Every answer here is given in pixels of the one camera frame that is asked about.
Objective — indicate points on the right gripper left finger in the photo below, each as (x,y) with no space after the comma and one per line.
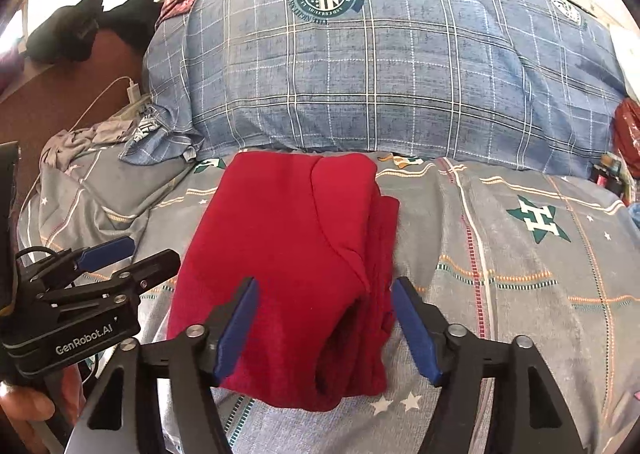
(122,414)

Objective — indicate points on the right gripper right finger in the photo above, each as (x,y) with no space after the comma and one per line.
(528,413)

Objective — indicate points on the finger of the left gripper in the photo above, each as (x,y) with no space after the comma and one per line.
(137,278)
(70,263)

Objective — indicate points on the red garment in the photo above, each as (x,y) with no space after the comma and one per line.
(318,236)

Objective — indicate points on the black clothing on headboard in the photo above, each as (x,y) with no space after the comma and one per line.
(69,33)

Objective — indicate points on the left hand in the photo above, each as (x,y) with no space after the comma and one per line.
(23,406)

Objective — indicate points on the grey crumpled cloth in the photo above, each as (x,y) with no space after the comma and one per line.
(65,146)

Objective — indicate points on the brown wooden headboard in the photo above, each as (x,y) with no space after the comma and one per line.
(45,100)

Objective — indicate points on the light blue bag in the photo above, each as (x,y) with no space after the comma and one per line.
(634,212)

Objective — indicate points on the red plastic bag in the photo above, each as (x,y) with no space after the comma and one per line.
(626,134)

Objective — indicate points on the blue plaid pillow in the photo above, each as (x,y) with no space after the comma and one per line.
(524,84)

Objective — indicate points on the white charger with cable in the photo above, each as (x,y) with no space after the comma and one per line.
(133,94)

